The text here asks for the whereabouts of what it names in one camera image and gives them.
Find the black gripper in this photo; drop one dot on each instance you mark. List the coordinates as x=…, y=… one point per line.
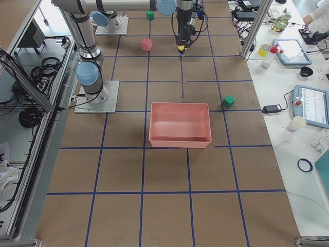
x=183, y=30

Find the pink cube centre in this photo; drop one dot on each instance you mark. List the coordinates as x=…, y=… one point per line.
x=146, y=44

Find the green cube far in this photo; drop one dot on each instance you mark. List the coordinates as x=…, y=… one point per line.
x=150, y=15

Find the green cube near bin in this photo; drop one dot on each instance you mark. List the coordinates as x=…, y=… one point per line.
x=228, y=101

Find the yellow tape roll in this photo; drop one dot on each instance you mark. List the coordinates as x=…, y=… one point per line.
x=263, y=50

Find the pink plastic bin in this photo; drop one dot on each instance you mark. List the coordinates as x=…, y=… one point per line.
x=180, y=125

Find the teach pendant upper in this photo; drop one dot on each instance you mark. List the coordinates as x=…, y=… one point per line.
x=293, y=52

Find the teach pendant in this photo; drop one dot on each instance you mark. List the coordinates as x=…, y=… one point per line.
x=293, y=52
x=311, y=104

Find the black power adapter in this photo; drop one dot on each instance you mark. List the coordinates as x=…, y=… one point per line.
x=268, y=109

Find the teach pendant lower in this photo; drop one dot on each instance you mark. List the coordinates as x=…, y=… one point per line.
x=311, y=104

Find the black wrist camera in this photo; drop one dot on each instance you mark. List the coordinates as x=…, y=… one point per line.
x=199, y=10

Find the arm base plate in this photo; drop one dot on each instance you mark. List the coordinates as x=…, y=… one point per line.
x=122, y=30
x=106, y=102

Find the aluminium frame post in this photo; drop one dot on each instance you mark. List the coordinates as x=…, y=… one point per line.
x=262, y=11

